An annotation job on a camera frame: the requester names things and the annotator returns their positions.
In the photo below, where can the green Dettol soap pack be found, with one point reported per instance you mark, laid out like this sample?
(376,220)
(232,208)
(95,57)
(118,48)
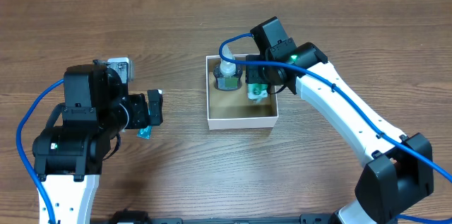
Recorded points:
(257,92)

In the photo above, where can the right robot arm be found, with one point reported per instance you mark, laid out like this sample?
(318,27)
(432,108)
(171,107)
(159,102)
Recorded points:
(397,169)

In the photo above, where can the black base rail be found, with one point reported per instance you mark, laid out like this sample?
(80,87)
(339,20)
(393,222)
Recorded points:
(142,217)

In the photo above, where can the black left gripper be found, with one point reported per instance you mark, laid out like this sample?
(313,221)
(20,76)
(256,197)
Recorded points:
(140,117)

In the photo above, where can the blue mouthwash spray bottle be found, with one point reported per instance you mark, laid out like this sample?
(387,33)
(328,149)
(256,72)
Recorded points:
(227,76)

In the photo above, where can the Colgate toothpaste tube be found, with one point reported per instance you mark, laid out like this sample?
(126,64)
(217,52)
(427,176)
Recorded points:
(145,133)

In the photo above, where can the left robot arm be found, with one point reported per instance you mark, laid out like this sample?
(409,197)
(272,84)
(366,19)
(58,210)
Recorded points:
(76,140)

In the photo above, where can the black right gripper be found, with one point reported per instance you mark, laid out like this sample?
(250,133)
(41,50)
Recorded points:
(258,76)

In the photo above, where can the open white cardboard box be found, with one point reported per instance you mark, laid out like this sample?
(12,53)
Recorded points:
(233,109)

